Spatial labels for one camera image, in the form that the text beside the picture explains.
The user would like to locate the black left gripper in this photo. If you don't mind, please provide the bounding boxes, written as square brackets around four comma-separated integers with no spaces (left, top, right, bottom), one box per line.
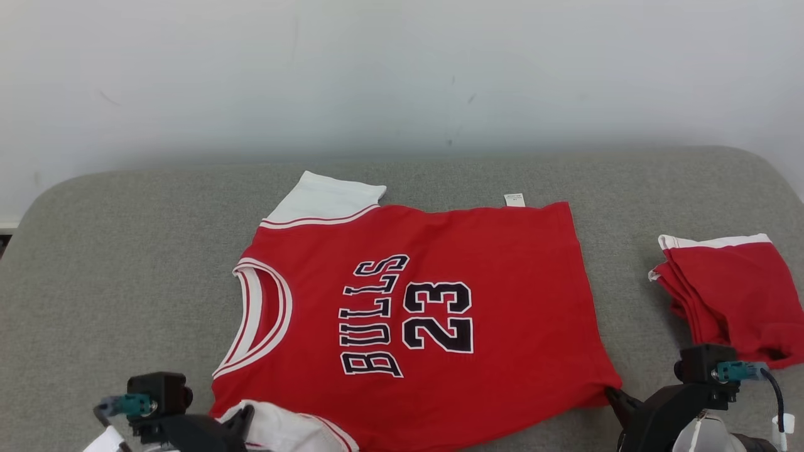
[157,405,256,452]

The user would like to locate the teal left camera connector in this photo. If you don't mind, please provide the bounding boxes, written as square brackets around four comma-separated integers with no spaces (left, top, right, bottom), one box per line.
[99,393,158,419]

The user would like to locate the red white basketball jersey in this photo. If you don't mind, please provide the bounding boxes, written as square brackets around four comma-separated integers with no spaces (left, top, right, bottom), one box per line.
[209,170,623,452]

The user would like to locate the white paper tag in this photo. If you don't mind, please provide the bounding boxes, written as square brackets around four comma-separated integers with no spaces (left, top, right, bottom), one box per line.
[82,425,127,452]

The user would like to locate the red basketball shorts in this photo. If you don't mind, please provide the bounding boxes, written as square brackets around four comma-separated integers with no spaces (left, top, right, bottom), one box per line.
[648,233,804,370]

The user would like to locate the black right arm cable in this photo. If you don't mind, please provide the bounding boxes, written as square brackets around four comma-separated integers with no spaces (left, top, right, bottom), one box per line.
[759,367,787,452]

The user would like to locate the teal right camera connector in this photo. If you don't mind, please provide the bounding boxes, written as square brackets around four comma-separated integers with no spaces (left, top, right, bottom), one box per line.
[712,360,768,383]

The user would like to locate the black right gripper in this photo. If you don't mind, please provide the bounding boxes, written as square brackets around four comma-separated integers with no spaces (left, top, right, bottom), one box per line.
[604,384,724,452]

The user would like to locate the teal camera connector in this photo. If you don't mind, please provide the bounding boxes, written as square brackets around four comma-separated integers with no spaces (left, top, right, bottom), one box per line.
[99,393,158,419]
[712,360,768,383]

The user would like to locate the white wall baseboard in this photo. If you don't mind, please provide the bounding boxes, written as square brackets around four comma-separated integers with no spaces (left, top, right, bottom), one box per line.
[0,216,23,259]

